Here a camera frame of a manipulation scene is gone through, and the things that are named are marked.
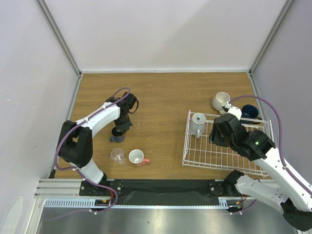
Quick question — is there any glossy dark blue mug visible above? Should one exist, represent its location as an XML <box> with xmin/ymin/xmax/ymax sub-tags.
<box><xmin>241</xmin><ymin>104</ymin><xmax>262</xmax><ymax>120</ymax></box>

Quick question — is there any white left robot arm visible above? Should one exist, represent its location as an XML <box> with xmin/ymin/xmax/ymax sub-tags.
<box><xmin>56</xmin><ymin>92</ymin><xmax>139</xmax><ymax>195</ymax></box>

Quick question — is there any light grey footed cup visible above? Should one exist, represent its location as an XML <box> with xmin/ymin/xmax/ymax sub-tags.
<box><xmin>189</xmin><ymin>113</ymin><xmax>206</xmax><ymax>138</ymax></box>

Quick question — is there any white wire dish rack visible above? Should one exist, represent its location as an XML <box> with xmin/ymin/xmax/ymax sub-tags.
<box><xmin>182</xmin><ymin>111</ymin><xmax>269</xmax><ymax>178</ymax></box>

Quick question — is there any small dark blue mug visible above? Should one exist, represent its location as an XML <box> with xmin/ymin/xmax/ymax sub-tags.
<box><xmin>109</xmin><ymin>127</ymin><xmax>125</xmax><ymax>143</ymax></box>

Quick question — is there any cream round mug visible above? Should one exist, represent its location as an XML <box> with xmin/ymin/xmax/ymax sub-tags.
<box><xmin>212</xmin><ymin>92</ymin><xmax>231</xmax><ymax>111</ymax></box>

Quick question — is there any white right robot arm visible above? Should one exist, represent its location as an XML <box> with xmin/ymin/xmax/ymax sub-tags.
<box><xmin>209</xmin><ymin>114</ymin><xmax>312</xmax><ymax>232</ymax></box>

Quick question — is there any grey cable duct rail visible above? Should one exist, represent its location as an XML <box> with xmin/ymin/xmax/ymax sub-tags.
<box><xmin>43</xmin><ymin>197</ymin><xmax>113</xmax><ymax>208</ymax></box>

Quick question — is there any pink mug white inside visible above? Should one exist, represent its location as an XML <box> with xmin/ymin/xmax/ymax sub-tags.
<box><xmin>129</xmin><ymin>149</ymin><xmax>150</xmax><ymax>166</ymax></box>

